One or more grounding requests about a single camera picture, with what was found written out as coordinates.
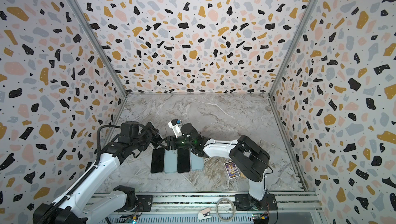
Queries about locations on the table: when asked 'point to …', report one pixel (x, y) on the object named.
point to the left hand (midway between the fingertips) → (156, 131)
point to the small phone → (183, 160)
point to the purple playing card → (231, 170)
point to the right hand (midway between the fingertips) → (158, 141)
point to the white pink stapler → (204, 213)
